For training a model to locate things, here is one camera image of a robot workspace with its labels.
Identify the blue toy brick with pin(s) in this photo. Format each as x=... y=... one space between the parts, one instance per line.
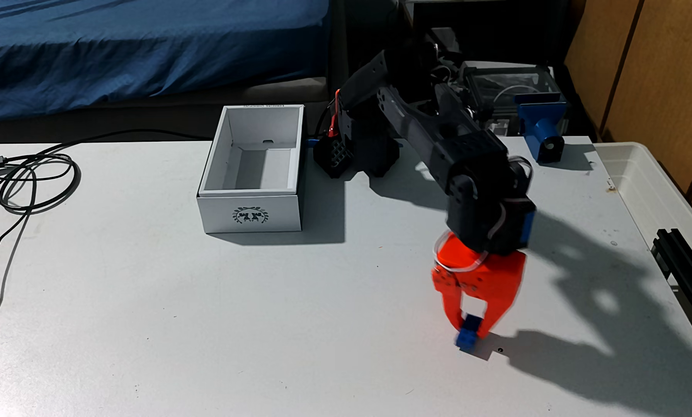
x=468 y=336

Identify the white plastic bin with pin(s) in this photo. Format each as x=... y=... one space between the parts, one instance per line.
x=647 y=191

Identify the black frame clear-panel enclosure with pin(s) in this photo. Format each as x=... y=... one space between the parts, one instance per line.
x=514 y=81

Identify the blue bed sheet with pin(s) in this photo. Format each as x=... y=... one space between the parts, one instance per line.
x=149 y=46

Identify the black aluminium extrusion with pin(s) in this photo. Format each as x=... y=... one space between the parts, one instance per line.
x=685 y=272

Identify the wooden cabinet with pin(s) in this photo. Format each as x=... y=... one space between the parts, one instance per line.
x=664 y=75

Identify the blue printed clamp mount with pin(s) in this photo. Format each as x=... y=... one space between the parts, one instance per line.
x=540 y=124

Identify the white cardboard box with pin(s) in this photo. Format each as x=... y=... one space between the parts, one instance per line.
x=250 y=214

